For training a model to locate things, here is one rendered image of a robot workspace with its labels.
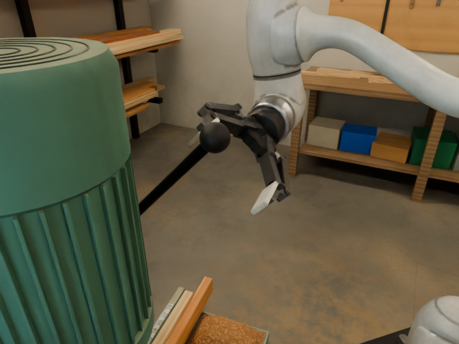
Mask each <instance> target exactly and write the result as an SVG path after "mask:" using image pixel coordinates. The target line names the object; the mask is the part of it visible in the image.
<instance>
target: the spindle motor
mask: <svg viewBox="0 0 459 344"><path fill-rule="evenodd" d="M153 326H154V306H153V301H152V293H151V288H150V279H149V274H148V265H147V260H146V255H145V246H144V241H143V232H142V226H141V217H140V212H139V203H138V198H137V189H136V183H135V175H134V170H133V161H132V156H131V152H130V139H129V135H128V126H127V121H126V111H125V106H124V97H123V92H122V83H121V78H120V69H119V63H118V61H117V59H116V58H115V56H114V54H113V53H112V52H111V50H110V49H109V47H108V46H107V45H106V44H104V43H102V42H98V41H94V40H86V39H78V38H0V344H148V341H149V339H150V336H151V334H152V329H153Z"/></svg>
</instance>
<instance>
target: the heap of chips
mask: <svg viewBox="0 0 459 344"><path fill-rule="evenodd" d="M264 335H265V332H260V331H258V330H255V329H254V328H252V327H251V326H248V325H247V324H244V323H241V322H239V321H235V320H232V319H228V318H226V317H221V316H218V315H207V314H204V316H203V317H202V319H201V321H200V323H199V325H198V327H197V329H196V331H195V332H194V334H193V336H192V338H191V340H190V342H189V344H262V341H263V339H264Z"/></svg>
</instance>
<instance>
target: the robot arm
mask: <svg viewBox="0 0 459 344"><path fill-rule="evenodd" d="M246 35H247V50H248V55H249V62H250V64H251V69H252V73H253V83H254V100H253V108H252V109H251V111H250V112H248V113H247V116H246V117H245V116H244V115H243V114H242V113H241V108H242V106H241V105H240V104H239V103H237V104H235V105H230V104H220V103H214V102H206V103H205V104H204V105H203V106H202V107H201V108H200V109H199V110H198V112H197V114H198V115H199V116H200V117H203V119H202V120H201V121H200V122H199V123H198V124H197V125H196V129H197V130H198V131H199V133H200V131H201V129H202V128H203V127H204V126H205V125H206V124H208V123H210V122H214V121H216V122H220V123H222V124H224V125H225V126H226V127H227V128H228V130H229V132H230V134H232V135H233V137H236V138H239V139H242V141H243V142H244V143H245V144H246V145H247V146H248V147H249V148H250V150H251V151H252V152H253V153H254V154H255V159H256V161H257V163H259V164H260V167H261V170H262V175H263V178H264V182H265V185H266V187H265V189H263V191H262V192H261V194H260V196H259V197H258V199H257V201H256V202H255V205H254V206H253V208H252V210H251V213H252V214H253V215H255V214H257V213H258V212H259V211H261V210H263V209H264V208H265V207H267V205H270V204H271V203H272V202H274V201H276V200H277V201H278V202H281V201H283V200H284V199H285V198H287V197H289V196H290V195H291V190H290V181H289V176H288V167H287V163H288V157H287V156H286V155H285V154H284V155H282V156H280V155H279V154H278V153H277V152H276V151H277V147H276V146H277V144H278V143H280V142H282V141H283V140H284V139H285V138H286V137H287V135H288V133H289V132H290V131H291V130H293V129H294V128H295V127H296V126H297V125H298V124H299V122H300V121H301V119H302V118H303V115H304V113H305V109H306V106H307V96H306V93H305V89H304V86H303V80H302V76H301V64H302V63H303V62H307V61H309V60H310V59H311V57H312V56H313V55H314V54H315V53H316V52H318V51H321V50H323V49H327V48H336V49H340V50H343V51H346V52H348V53H350V54H351V55H354V56H355V57H357V58H358V59H360V60H361V61H362V62H364V63H366V64H367V65H368V66H370V67H371V68H373V69H374V70H375V71H377V72H379V73H380V74H381V75H383V76H384V77H386V78H387V79H389V80H390V81H391V82H393V83H395V84H396V85H397V86H398V87H400V88H402V89H403V90H404V91H406V92H407V93H409V94H410V95H412V96H413V97H415V98H416V99H418V100H419V101H421V102H422V103H424V104H426V105H428V106H429V107H431V108H433V109H435V110H437V111H439V112H442V113H444V114H446V115H450V116H452V117H457V118H459V78H457V77H455V76H452V75H450V74H448V73H446V72H444V71H442V70H440V69H439V68H437V67H436V66H433V65H432V64H431V63H429V62H427V61H426V60H424V59H422V58H421V57H419V56H417V55H416V54H414V53H412V52H410V51H409V50H407V49H406V48H404V47H403V46H401V45H399V44H398V43H396V42H394V41H393V40H391V39H389V38H388V37H386V36H385V35H383V34H381V33H379V32H378V31H376V30H375V29H373V28H371V27H368V26H367V25H364V24H363V23H360V22H358V21H356V20H353V19H349V18H344V17H340V16H324V15H317V14H314V13H313V12H312V11H310V10H309V8H308V7H307V6H303V7H301V6H300V5H298V2H297V0H250V1H249V4H248V7H247V16H246ZM199 133H198V134H196V135H195V136H194V137H193V138H192V139H191V140H190V141H189V142H188V143H187V145H188V146H189V147H192V146H194V144H196V142H198V141H199ZM397 342H398V344H459V297H458V296H439V297H436V298H434V299H432V300H431V301H429V302H427V303H426V304H425V305H423V306H422V307H421V308H420V310H419V311H418V313H417V315H416V317H415V319H414V321H413V324H412V326H411V328H410V331H409V333H408V336H406V335H405V334H400V335H399V336H398V337H397Z"/></svg>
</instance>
